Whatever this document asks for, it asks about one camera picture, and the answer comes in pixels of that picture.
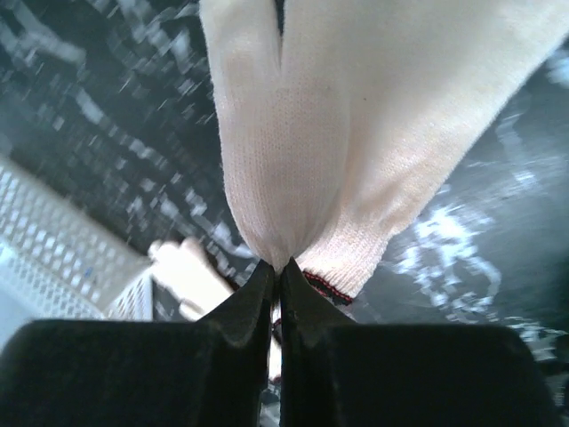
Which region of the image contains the white plastic storage basket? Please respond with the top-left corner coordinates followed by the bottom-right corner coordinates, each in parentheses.
top-left (0, 155), bottom-right (155, 321)

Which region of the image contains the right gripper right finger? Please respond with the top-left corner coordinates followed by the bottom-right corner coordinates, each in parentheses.
top-left (280, 262), bottom-right (558, 426)

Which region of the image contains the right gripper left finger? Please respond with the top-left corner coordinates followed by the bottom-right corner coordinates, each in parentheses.
top-left (1, 263), bottom-right (275, 426)

